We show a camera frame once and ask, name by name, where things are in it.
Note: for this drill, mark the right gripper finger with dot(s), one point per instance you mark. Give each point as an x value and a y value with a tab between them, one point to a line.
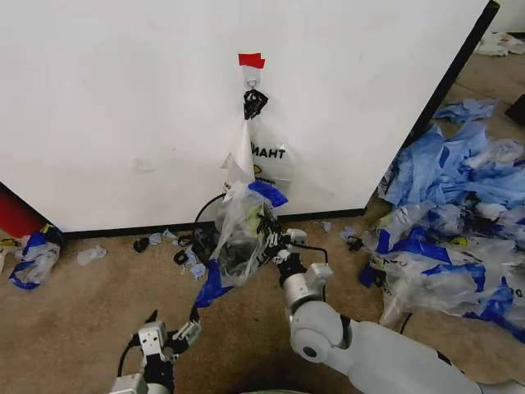
270	236
281	255

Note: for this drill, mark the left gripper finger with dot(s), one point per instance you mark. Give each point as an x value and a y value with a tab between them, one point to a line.
152	319
188	330

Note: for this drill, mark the clear blue-trimmed garbage bag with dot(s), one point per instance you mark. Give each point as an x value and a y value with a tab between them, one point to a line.
234	246

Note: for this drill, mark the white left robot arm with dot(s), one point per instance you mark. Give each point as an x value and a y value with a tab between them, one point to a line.
158	388

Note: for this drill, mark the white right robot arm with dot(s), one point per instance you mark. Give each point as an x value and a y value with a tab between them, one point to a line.
369	349

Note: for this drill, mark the clear printed garbage bag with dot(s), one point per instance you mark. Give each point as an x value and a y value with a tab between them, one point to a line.
266	164

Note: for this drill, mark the crumpled clear blue bag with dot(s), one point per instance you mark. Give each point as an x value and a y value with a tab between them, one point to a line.
33	262

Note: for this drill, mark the clear blue printed bag pile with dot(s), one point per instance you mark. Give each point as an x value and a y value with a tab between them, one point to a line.
430	279

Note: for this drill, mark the blue plastic bag heap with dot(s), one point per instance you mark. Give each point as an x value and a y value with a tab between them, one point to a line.
430	176

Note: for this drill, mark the crumpled blue plastic bag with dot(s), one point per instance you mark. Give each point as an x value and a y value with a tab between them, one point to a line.
463	110

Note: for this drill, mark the white printed plastic bag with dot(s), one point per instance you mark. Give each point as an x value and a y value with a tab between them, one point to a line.
498	44

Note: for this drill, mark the blue plastic scrap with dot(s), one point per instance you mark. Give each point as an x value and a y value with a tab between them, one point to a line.
348	234
169	234
156	239
325	225
197	271

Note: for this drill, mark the black plastic scrap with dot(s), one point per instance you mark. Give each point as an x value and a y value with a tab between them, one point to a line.
180	258
353	245
141	245

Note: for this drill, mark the clear plastic scrap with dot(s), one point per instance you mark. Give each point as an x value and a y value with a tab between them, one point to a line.
92	255

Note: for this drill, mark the robot front shell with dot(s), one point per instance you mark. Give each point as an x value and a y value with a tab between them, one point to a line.
266	392

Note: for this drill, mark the white yellow plastic scrap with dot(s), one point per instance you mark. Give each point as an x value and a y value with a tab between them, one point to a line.
6	250

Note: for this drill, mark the red object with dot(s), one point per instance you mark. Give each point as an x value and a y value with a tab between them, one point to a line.
16	213

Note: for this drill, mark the red tape strip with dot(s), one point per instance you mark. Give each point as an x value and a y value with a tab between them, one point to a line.
251	60

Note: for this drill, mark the black flat object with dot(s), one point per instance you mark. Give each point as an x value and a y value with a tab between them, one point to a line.
517	110

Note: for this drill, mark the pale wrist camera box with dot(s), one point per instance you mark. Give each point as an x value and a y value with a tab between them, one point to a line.
151	337
297	238

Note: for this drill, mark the white adhesive wall hook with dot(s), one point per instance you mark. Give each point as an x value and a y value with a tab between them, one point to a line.
252	78

